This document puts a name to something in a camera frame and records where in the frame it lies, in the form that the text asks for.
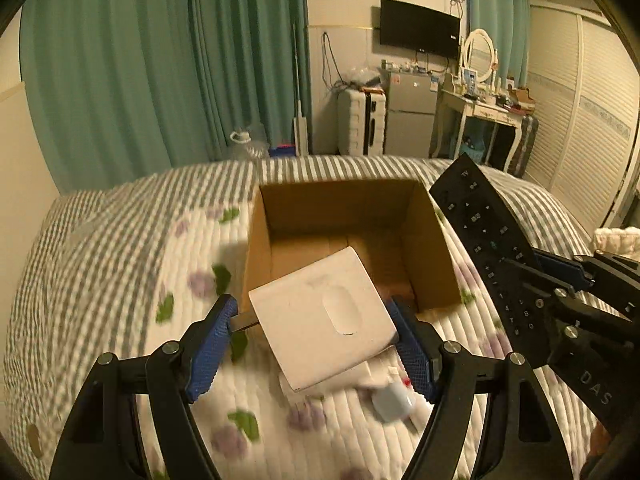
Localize small white plastic bottle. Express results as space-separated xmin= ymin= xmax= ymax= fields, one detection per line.
xmin=372 ymin=367 xmax=419 ymax=424

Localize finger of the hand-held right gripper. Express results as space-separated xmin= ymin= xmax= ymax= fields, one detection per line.
xmin=501 ymin=257 xmax=640 ymax=433
xmin=534 ymin=250 xmax=640 ymax=317

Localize white louvered wardrobe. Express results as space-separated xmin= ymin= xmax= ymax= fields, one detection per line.
xmin=520 ymin=2 xmax=640 ymax=226

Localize striped floral quilt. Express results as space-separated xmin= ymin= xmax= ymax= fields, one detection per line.
xmin=2 ymin=154 xmax=608 ymax=480

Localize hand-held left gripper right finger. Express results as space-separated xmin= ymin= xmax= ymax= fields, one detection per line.
xmin=386 ymin=295 xmax=574 ymax=480

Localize silver small refrigerator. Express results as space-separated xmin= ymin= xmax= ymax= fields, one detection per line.
xmin=382 ymin=67 xmax=441 ymax=157

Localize white flat mop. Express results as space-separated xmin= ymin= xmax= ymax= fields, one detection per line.
xmin=291 ymin=23 xmax=310 ymax=157

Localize clear plastic water jug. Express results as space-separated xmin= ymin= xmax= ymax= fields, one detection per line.
xmin=228 ymin=124 xmax=271 ymax=162

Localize clear plastic bag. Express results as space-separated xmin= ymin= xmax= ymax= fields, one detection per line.
xmin=345 ymin=65 xmax=383 ymax=92

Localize black remote control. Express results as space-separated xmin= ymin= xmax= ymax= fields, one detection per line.
xmin=430 ymin=153 xmax=557 ymax=367

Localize white paper box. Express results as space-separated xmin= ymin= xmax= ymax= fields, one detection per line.
xmin=248 ymin=246 xmax=399 ymax=394

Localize black wall television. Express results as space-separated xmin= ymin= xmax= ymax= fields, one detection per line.
xmin=379 ymin=0 xmax=462 ymax=60

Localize brown cardboard box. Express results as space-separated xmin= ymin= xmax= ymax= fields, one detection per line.
xmin=241 ymin=178 xmax=464 ymax=334

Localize dark hard suitcase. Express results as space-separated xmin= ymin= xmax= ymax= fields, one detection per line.
xmin=509 ymin=115 xmax=541 ymax=177

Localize white vanity table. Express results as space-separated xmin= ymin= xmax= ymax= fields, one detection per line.
xmin=430 ymin=74 xmax=537 ymax=175

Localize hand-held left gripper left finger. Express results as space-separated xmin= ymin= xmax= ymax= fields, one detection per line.
xmin=50 ymin=294 xmax=238 ymax=480

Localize white oval vanity mirror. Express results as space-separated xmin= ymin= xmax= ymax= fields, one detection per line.
xmin=461 ymin=28 xmax=500 ymax=83

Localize black wall cables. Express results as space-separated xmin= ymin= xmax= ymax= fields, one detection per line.
xmin=321 ymin=31 xmax=347 ymax=92

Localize white fluffy cloth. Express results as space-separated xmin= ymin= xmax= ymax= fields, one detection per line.
xmin=593 ymin=226 xmax=640 ymax=257

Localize teal window curtain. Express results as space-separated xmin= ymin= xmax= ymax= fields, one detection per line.
xmin=464 ymin=0 xmax=532 ymax=87
xmin=19 ymin=0 xmax=312 ymax=196

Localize white hard suitcase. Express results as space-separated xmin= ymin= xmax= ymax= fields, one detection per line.
xmin=337 ymin=89 xmax=388 ymax=157

